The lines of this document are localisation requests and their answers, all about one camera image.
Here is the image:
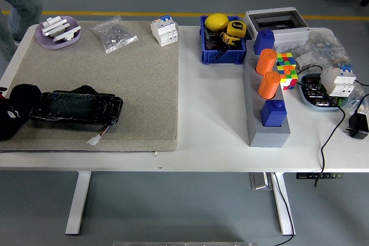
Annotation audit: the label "grey-brown felt mat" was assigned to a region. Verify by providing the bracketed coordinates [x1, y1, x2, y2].
[0, 20, 179, 153]

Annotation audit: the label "blue plastic bin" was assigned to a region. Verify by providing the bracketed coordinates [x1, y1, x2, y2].
[199, 15, 247, 66]

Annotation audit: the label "white blue circuit breaker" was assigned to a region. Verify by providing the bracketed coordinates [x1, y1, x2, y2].
[150, 14, 179, 47]
[320, 64, 357, 97]

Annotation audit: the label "orange cylinder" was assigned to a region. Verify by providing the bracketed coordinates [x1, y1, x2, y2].
[255, 48, 278, 76]
[258, 71, 281, 100]

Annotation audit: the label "yellow round dome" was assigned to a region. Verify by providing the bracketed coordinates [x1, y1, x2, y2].
[204, 13, 231, 32]

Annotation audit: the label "clear bag of parts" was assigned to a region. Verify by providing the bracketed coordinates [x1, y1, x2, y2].
[344, 80, 369, 114]
[293, 46, 323, 70]
[307, 31, 347, 67]

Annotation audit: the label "white plastic pieces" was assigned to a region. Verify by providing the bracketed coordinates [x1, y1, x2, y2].
[42, 16, 82, 42]

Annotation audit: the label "yellow black tape measure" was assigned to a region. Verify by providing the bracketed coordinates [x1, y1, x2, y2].
[226, 20, 248, 39]

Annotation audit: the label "yellow black tool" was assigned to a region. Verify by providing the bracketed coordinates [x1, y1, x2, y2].
[220, 32, 240, 47]

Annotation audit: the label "grey block holder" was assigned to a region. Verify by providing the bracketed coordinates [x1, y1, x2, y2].
[242, 38, 291, 148]

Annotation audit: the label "blue square block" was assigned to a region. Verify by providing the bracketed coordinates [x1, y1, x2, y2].
[260, 99, 288, 128]
[253, 29, 275, 55]

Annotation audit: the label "white table leg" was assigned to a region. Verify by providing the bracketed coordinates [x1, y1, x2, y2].
[65, 171, 92, 235]
[270, 172, 296, 236]

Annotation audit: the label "grey electrical enclosure box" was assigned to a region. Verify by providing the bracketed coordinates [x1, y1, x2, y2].
[244, 6, 311, 52]

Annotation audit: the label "multicolour puzzle cube red side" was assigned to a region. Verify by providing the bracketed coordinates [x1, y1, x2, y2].
[277, 66, 299, 90]

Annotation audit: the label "grey metal box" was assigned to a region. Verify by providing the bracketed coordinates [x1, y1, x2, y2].
[250, 172, 273, 191]

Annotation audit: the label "black table control panel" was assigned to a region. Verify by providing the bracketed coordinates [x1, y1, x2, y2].
[296, 172, 344, 180]

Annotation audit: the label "dark brown small part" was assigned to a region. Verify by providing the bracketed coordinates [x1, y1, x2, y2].
[205, 30, 221, 51]

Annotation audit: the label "white connector with wires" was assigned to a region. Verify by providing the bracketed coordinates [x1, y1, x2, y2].
[86, 126, 112, 146]

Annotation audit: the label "dark electronic modules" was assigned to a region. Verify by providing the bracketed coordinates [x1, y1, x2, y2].
[302, 75, 338, 107]

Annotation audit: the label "light blue bowl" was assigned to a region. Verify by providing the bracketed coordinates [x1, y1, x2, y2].
[298, 73, 351, 112]

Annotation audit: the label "long black cable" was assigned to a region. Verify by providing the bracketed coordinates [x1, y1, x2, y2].
[296, 64, 347, 188]

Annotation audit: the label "clear bag of screws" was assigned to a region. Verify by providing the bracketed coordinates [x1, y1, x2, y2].
[89, 15, 138, 54]

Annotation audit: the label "purple plastic bowl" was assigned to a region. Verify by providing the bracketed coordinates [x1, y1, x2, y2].
[34, 16, 82, 50]

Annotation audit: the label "black power adapter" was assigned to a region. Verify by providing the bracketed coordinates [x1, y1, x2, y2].
[345, 112, 369, 139]

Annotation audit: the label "black adapter cord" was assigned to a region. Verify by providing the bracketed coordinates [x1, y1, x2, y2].
[355, 93, 369, 114]

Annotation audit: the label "small-cell multicolour puzzle cube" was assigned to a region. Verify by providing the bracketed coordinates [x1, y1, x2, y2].
[276, 52, 297, 68]

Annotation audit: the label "black cable under table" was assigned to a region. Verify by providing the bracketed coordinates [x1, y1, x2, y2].
[270, 172, 295, 246]

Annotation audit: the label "black rag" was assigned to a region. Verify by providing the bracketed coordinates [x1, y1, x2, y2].
[0, 84, 43, 142]

